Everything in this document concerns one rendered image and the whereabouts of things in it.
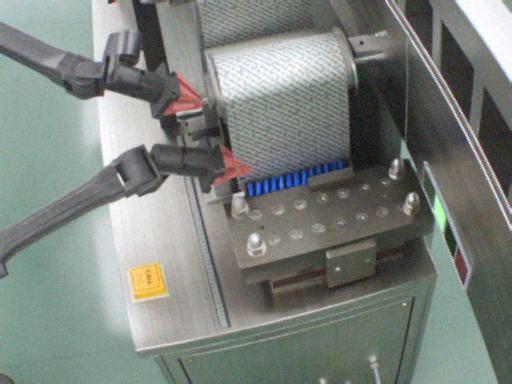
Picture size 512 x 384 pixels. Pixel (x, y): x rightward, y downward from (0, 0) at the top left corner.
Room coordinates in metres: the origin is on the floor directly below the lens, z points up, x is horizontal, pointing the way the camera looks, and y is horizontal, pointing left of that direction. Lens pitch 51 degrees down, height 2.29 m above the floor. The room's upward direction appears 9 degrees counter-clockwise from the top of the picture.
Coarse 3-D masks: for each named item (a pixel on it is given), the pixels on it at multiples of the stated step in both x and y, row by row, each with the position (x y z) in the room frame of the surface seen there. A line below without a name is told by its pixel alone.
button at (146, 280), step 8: (152, 264) 0.94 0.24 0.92; (128, 272) 0.93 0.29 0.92; (136, 272) 0.93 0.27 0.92; (144, 272) 0.92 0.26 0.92; (152, 272) 0.92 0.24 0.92; (160, 272) 0.92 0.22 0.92; (136, 280) 0.91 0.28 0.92; (144, 280) 0.90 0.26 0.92; (152, 280) 0.90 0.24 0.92; (160, 280) 0.90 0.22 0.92; (136, 288) 0.89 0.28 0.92; (144, 288) 0.88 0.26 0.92; (152, 288) 0.88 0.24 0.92; (160, 288) 0.88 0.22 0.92; (136, 296) 0.87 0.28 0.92; (144, 296) 0.87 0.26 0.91; (152, 296) 0.87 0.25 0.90
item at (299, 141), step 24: (264, 120) 1.04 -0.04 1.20; (288, 120) 1.04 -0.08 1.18; (312, 120) 1.05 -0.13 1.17; (336, 120) 1.05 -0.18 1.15; (240, 144) 1.03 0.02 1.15; (264, 144) 1.04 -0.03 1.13; (288, 144) 1.04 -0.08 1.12; (312, 144) 1.05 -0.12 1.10; (336, 144) 1.05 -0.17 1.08; (264, 168) 1.04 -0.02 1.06; (288, 168) 1.04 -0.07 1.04
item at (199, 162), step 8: (208, 136) 1.07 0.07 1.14; (200, 144) 1.07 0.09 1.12; (208, 144) 1.05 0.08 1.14; (184, 152) 1.03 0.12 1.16; (192, 152) 1.02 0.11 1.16; (200, 152) 1.03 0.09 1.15; (208, 152) 1.03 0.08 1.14; (184, 160) 1.00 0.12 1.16; (192, 160) 1.01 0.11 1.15; (200, 160) 1.01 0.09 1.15; (208, 160) 1.01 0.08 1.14; (184, 168) 1.00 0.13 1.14; (192, 168) 1.00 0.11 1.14; (200, 168) 1.00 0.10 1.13; (208, 168) 1.00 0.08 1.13; (192, 176) 1.00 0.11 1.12; (200, 176) 1.00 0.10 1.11; (208, 176) 0.99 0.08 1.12; (216, 176) 0.98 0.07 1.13; (200, 184) 1.00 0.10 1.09; (208, 184) 0.98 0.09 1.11; (208, 192) 0.98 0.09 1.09
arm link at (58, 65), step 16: (0, 32) 1.19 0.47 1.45; (16, 32) 1.19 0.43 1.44; (0, 48) 1.17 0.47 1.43; (16, 48) 1.15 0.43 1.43; (32, 48) 1.14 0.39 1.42; (48, 48) 1.14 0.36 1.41; (32, 64) 1.12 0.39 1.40; (48, 64) 1.10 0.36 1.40; (64, 64) 1.09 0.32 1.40; (64, 80) 1.07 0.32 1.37; (80, 80) 1.05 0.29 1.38; (96, 80) 1.06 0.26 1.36; (80, 96) 1.06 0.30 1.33
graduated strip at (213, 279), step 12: (180, 144) 1.29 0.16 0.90; (192, 180) 1.17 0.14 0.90; (192, 192) 1.14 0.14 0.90; (192, 204) 1.10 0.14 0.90; (204, 228) 1.03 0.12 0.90; (204, 240) 1.00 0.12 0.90; (204, 252) 0.97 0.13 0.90; (204, 264) 0.94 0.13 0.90; (216, 276) 0.91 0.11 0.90; (216, 288) 0.88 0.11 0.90; (216, 300) 0.85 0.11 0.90; (216, 312) 0.82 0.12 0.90; (228, 324) 0.79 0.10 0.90
